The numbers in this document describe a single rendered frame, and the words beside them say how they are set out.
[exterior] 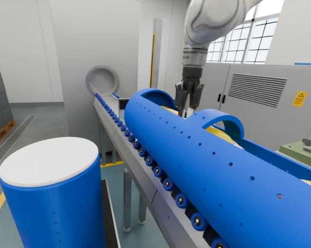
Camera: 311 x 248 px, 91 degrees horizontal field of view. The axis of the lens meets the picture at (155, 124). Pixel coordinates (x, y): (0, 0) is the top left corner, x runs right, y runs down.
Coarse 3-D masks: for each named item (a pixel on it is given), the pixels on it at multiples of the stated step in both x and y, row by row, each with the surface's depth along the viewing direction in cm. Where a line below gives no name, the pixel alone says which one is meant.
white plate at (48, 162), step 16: (32, 144) 57; (48, 144) 58; (64, 144) 59; (80, 144) 60; (16, 160) 48; (32, 160) 49; (48, 160) 49; (64, 160) 50; (80, 160) 50; (0, 176) 42; (16, 176) 42; (32, 176) 42; (48, 176) 43; (64, 176) 43
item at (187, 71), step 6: (186, 72) 56; (192, 72) 55; (198, 72) 56; (186, 78) 57; (192, 78) 59; (198, 78) 60; (186, 84) 58; (192, 84) 60; (198, 84) 61; (186, 90) 60; (192, 90) 61
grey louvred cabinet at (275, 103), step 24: (216, 72) 235; (240, 72) 199; (264, 72) 172; (288, 72) 152; (216, 96) 239; (240, 96) 202; (264, 96) 175; (288, 96) 154; (240, 120) 205; (264, 120) 177; (288, 120) 156; (264, 144) 179
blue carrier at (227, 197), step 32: (160, 96) 84; (128, 128) 77; (160, 128) 50; (192, 128) 41; (160, 160) 49; (192, 160) 37; (224, 160) 31; (256, 160) 28; (288, 160) 41; (192, 192) 36; (224, 192) 29; (256, 192) 25; (288, 192) 23; (224, 224) 29; (256, 224) 24; (288, 224) 21
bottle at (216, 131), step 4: (208, 128) 45; (212, 128) 45; (216, 128) 45; (212, 132) 44; (216, 132) 43; (220, 132) 43; (224, 132) 43; (220, 136) 42; (224, 136) 42; (228, 136) 42; (228, 140) 41; (232, 140) 42
